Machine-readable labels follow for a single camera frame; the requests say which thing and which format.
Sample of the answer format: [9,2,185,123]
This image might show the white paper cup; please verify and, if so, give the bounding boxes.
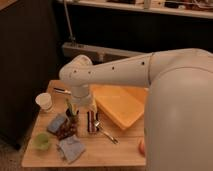
[35,93,52,111]

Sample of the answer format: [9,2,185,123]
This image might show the wooden shelf with clutter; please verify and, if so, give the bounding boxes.
[56,0,213,19]

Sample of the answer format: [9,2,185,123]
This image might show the yellow plastic bin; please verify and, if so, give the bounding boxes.
[92,85,148,130]

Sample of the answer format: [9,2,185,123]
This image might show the striped brown fabric strip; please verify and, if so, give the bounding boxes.
[87,111,99,134]

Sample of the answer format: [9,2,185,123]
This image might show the blue folded cloth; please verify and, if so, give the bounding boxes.
[58,135,86,163]

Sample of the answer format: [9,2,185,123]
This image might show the grey metal rail beam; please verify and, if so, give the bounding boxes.
[62,42,142,62]

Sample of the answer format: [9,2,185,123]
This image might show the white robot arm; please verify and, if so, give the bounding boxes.
[59,48,213,171]

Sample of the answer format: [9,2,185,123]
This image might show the bunch of dark grapes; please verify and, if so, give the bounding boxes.
[56,119,78,140]

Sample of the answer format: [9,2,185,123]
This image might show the orange peach fruit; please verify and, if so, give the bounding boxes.
[138,138,146,156]

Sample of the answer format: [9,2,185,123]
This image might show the grey metal pole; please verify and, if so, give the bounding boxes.
[63,0,76,45]

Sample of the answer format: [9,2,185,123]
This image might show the small potted plant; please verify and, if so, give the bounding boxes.
[66,100,78,123]

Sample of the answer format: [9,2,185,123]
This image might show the green plastic cup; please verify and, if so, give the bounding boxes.
[34,133,50,150]

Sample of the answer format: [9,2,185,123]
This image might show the blue sponge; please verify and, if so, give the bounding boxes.
[47,114,66,134]

